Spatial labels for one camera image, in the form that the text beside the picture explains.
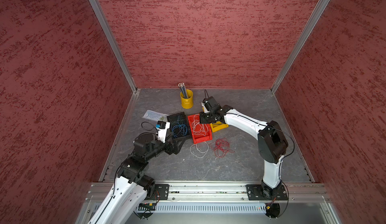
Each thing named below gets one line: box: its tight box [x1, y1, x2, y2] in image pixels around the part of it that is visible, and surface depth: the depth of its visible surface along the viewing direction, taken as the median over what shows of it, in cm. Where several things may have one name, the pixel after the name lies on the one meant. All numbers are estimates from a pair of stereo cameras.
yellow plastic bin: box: [210, 121, 230, 133], surface depth 95 cm
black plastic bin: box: [166, 111, 192, 140], surface depth 97 cm
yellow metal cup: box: [179, 88, 194, 109], surface depth 106 cm
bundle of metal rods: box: [177, 82, 188, 99], surface depth 105 cm
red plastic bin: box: [187, 113, 213, 145], surface depth 94 cm
